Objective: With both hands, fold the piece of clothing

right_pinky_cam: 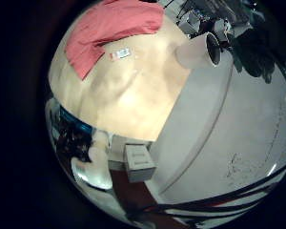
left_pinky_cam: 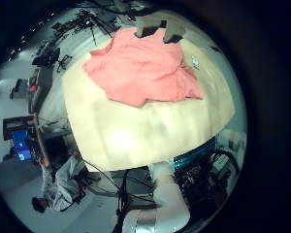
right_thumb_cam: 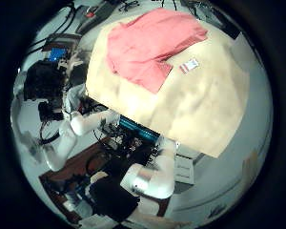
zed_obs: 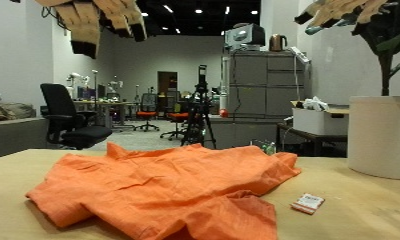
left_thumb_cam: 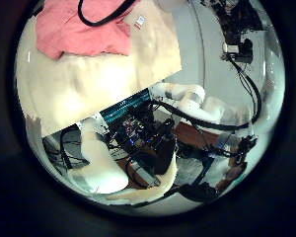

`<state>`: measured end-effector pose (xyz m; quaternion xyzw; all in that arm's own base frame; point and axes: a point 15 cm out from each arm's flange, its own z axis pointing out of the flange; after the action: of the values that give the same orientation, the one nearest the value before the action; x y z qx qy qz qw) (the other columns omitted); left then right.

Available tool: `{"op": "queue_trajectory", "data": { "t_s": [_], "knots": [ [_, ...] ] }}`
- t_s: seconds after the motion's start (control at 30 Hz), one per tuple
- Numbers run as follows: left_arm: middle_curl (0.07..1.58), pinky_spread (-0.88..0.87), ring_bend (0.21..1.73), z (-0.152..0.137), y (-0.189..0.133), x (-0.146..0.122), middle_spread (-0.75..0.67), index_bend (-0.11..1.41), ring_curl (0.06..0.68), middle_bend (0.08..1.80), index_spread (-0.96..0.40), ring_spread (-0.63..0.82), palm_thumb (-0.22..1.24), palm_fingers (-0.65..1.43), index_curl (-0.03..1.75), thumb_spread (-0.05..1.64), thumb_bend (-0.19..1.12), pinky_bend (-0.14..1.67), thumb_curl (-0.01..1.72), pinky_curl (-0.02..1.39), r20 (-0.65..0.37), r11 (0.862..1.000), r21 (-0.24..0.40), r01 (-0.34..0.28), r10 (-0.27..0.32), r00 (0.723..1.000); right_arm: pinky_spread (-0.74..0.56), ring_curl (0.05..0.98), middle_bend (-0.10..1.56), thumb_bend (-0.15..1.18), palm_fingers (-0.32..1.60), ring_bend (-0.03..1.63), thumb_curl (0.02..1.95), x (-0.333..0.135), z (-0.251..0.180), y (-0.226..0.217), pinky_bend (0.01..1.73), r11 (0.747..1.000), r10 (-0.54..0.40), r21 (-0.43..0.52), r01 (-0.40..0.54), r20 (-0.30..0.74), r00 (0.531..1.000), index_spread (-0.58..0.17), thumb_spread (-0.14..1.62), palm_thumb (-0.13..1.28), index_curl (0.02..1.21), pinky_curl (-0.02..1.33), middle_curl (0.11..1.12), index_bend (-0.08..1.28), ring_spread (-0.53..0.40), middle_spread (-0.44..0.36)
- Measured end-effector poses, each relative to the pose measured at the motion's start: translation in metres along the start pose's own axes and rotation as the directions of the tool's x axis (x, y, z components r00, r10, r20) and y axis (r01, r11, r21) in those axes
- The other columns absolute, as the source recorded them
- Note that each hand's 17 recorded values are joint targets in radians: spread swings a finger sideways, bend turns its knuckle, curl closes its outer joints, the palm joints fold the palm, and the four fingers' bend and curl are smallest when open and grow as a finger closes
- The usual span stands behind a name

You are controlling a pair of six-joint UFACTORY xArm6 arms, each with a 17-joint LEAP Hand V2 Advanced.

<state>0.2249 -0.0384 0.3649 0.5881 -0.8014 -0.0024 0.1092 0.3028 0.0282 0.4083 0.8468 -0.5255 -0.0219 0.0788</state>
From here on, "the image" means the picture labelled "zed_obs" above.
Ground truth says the green bottles pack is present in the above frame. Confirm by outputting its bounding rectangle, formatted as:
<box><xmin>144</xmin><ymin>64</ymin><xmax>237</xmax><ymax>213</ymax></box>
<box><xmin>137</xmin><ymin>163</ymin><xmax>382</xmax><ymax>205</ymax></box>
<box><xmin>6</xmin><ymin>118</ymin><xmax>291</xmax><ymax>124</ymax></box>
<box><xmin>250</xmin><ymin>139</ymin><xmax>277</xmax><ymax>156</ymax></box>

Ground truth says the tall grey cabinet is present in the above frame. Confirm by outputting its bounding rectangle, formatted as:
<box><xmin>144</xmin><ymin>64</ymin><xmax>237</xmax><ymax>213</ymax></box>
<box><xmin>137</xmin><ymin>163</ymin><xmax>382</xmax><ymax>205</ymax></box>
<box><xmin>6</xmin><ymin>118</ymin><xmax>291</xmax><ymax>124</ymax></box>
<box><xmin>227</xmin><ymin>49</ymin><xmax>311</xmax><ymax>119</ymax></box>

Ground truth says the copper kettle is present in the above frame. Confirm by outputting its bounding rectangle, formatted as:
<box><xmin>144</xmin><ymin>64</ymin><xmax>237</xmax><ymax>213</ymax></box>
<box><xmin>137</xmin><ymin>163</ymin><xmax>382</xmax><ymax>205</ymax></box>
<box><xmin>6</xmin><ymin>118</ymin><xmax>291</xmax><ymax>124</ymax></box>
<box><xmin>267</xmin><ymin>33</ymin><xmax>289</xmax><ymax>53</ymax></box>

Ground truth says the grey sofa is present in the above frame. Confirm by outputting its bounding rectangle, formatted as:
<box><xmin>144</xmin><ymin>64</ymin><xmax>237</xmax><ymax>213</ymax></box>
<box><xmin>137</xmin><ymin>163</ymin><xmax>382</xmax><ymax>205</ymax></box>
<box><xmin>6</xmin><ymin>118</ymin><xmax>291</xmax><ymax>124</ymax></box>
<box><xmin>0</xmin><ymin>116</ymin><xmax>50</xmax><ymax>161</ymax></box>

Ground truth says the low grey bench cabinet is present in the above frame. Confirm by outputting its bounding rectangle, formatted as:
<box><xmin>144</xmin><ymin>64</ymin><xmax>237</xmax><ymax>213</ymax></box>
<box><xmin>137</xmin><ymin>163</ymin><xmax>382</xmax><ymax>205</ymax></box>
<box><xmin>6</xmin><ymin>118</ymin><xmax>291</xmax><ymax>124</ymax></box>
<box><xmin>205</xmin><ymin>114</ymin><xmax>283</xmax><ymax>150</ymax></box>

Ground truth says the dark side table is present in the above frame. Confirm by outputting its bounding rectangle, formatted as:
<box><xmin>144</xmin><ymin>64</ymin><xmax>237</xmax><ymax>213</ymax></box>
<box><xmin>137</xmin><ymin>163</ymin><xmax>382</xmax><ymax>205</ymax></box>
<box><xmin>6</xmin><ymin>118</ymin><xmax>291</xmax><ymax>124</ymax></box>
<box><xmin>275</xmin><ymin>122</ymin><xmax>349</xmax><ymax>158</ymax></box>

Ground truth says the white crumpled plastic bag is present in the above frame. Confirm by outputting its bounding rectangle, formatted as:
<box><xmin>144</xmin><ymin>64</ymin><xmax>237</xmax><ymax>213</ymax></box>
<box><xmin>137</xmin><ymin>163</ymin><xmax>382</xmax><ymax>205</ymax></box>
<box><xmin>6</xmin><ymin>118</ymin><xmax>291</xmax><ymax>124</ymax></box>
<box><xmin>301</xmin><ymin>96</ymin><xmax>330</xmax><ymax>112</ymax></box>

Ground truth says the black camera tripod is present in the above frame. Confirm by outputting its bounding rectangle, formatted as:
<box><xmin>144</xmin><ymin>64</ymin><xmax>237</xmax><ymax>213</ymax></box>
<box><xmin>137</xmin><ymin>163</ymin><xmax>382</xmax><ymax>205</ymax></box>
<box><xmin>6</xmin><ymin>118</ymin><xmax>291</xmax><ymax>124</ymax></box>
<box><xmin>180</xmin><ymin>64</ymin><xmax>218</xmax><ymax>150</ymax></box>

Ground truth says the white power strip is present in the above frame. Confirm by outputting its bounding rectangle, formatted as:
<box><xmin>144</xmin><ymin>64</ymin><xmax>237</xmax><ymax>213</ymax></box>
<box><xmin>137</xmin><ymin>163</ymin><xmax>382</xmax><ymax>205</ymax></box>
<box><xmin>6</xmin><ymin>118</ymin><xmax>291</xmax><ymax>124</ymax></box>
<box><xmin>289</xmin><ymin>46</ymin><xmax>311</xmax><ymax>64</ymax></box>

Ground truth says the white storage box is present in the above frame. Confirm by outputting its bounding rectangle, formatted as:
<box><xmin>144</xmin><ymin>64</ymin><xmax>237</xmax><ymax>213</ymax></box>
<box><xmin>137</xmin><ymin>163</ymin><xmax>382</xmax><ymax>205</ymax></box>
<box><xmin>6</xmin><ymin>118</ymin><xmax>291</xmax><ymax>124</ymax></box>
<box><xmin>291</xmin><ymin>107</ymin><xmax>350</xmax><ymax>136</ymax></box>

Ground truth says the white round plant pot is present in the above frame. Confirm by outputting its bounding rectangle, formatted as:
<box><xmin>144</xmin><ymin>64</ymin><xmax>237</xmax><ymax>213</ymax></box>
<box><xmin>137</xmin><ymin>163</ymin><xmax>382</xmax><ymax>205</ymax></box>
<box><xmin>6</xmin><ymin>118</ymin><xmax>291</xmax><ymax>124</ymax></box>
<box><xmin>346</xmin><ymin>95</ymin><xmax>400</xmax><ymax>181</ymax></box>

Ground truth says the grey boxy monitor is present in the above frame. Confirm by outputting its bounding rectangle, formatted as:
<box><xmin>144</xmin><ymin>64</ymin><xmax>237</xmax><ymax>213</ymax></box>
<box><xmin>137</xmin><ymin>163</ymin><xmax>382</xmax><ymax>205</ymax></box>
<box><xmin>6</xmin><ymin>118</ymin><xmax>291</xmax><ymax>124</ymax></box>
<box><xmin>223</xmin><ymin>22</ymin><xmax>266</xmax><ymax>52</ymax></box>

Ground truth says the white orange paper tag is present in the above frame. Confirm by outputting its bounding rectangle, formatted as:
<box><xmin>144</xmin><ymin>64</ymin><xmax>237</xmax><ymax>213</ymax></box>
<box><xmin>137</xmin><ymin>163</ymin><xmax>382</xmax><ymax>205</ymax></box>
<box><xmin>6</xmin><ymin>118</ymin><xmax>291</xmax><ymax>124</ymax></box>
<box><xmin>290</xmin><ymin>193</ymin><xmax>326</xmax><ymax>216</ymax></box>

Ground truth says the brown cushion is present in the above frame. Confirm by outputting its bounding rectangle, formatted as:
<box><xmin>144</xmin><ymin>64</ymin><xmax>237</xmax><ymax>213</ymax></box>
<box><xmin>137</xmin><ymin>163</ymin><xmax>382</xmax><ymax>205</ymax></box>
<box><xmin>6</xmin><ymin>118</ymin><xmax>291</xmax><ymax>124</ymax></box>
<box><xmin>0</xmin><ymin>102</ymin><xmax>37</xmax><ymax>123</ymax></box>

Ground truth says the green leafy plant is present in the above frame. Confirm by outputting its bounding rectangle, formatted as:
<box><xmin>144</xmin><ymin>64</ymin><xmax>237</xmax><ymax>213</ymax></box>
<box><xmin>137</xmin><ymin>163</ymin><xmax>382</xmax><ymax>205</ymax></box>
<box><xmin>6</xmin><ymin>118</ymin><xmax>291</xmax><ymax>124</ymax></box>
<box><xmin>303</xmin><ymin>0</ymin><xmax>400</xmax><ymax>98</ymax></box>

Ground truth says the black office chair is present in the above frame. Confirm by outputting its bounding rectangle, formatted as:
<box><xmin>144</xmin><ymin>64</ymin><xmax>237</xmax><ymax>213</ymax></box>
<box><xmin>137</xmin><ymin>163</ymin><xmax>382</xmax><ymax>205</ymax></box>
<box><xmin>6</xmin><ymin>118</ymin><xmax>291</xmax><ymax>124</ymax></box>
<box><xmin>38</xmin><ymin>83</ymin><xmax>113</xmax><ymax>150</ymax></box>

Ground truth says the brown door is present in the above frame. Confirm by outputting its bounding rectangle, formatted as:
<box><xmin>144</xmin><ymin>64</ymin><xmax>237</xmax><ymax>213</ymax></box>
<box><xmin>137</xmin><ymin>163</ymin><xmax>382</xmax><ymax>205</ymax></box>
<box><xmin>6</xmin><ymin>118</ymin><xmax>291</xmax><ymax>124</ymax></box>
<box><xmin>156</xmin><ymin>70</ymin><xmax>178</xmax><ymax>98</ymax></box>

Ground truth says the orange button shirt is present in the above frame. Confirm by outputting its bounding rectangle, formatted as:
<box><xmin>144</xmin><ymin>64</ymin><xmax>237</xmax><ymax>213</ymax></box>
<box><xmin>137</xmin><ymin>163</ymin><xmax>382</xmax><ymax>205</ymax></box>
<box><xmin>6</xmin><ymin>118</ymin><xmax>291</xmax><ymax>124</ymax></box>
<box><xmin>24</xmin><ymin>141</ymin><xmax>302</xmax><ymax>240</ymax></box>

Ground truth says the background work desk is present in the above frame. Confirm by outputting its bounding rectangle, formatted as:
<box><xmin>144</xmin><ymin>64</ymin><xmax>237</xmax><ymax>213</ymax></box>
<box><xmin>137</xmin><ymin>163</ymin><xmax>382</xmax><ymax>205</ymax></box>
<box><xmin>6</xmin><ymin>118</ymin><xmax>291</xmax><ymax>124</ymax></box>
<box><xmin>72</xmin><ymin>99</ymin><xmax>137</xmax><ymax>129</ymax></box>

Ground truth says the orange seat office chair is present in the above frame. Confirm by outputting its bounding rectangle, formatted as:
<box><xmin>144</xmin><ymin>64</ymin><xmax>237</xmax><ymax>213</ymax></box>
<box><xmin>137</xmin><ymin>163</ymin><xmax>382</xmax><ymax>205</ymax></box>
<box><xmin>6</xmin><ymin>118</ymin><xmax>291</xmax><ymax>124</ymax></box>
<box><xmin>132</xmin><ymin>93</ymin><xmax>161</xmax><ymax>133</ymax></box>
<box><xmin>158</xmin><ymin>103</ymin><xmax>190</xmax><ymax>141</ymax></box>

